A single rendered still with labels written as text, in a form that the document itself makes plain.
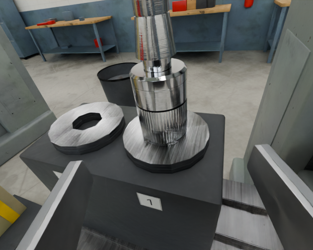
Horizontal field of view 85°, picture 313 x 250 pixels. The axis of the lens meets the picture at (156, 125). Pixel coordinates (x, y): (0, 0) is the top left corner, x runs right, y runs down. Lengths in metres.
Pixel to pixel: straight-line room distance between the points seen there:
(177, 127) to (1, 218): 1.60
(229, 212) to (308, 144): 0.40
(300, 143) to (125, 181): 0.59
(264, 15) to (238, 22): 0.45
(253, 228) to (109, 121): 0.28
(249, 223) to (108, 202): 0.24
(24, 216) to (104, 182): 1.57
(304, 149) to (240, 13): 3.82
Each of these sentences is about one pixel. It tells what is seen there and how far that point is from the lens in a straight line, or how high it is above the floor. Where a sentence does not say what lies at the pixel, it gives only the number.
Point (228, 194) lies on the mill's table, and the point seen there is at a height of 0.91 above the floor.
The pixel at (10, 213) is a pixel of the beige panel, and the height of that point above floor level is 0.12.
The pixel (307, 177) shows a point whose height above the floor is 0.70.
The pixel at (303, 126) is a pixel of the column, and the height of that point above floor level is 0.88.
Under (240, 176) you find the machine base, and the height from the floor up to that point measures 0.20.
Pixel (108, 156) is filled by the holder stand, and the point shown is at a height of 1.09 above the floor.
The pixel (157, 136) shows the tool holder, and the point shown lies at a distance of 0.15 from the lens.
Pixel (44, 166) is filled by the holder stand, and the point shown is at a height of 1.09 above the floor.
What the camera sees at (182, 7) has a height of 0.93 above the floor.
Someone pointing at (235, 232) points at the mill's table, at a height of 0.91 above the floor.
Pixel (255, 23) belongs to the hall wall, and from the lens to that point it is 4.38.
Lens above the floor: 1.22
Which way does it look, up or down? 38 degrees down
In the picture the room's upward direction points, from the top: 8 degrees counter-clockwise
